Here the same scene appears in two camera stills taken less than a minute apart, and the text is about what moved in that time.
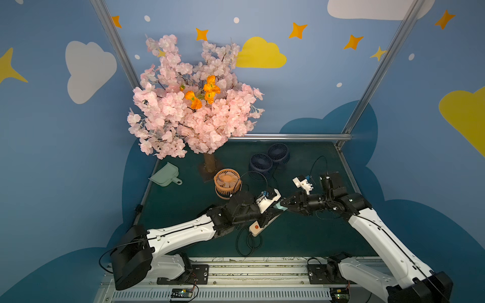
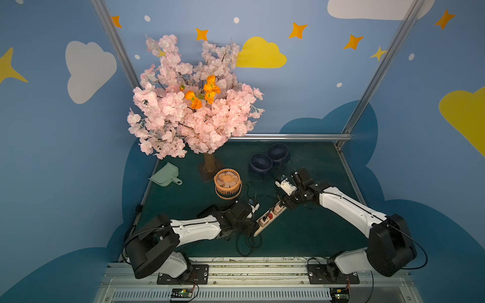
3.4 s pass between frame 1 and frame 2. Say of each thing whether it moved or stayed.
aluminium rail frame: stayed
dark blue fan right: stayed
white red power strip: moved
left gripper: moved
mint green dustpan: stayed
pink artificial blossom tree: stayed
